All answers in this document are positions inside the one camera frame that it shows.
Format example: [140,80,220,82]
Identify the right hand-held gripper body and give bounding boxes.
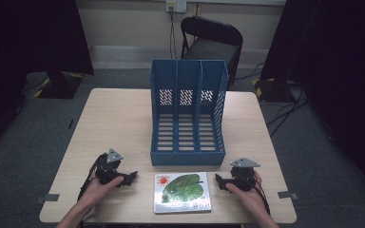
[229,157,261,193]

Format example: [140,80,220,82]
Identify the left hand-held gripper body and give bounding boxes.
[94,147,129,186]

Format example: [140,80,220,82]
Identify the green leaf picture book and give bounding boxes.
[153,171,213,215]

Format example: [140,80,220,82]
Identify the blue plastic file rack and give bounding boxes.
[149,58,229,167]

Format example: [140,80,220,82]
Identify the person's left hand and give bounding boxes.
[83,172,125,207]

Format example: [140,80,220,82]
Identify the person's right hand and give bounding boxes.
[225,170,270,217]

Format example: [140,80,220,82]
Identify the grey tape piece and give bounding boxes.
[277,190,299,200]
[34,193,61,204]

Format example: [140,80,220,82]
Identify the black stand base yellow tape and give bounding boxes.
[251,77,297,104]
[33,70,86,100]

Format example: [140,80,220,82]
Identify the black folding chair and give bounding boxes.
[180,15,244,87]

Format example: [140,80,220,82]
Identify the dark curtain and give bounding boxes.
[0,0,95,160]
[259,0,365,203]

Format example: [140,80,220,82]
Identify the left hand-held gripper black cable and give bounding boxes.
[76,153,107,203]

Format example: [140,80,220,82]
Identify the hand-held gripper black cable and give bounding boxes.
[76,153,107,203]
[252,180,272,217]

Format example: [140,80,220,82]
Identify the right hand-held gripper black cable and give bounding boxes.
[252,180,272,217]

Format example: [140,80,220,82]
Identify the black floor cables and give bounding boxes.
[234,62,310,138]

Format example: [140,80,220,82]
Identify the black cable from wall socket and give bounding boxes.
[168,9,178,61]

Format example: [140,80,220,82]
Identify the white wall socket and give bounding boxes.
[165,0,188,14]

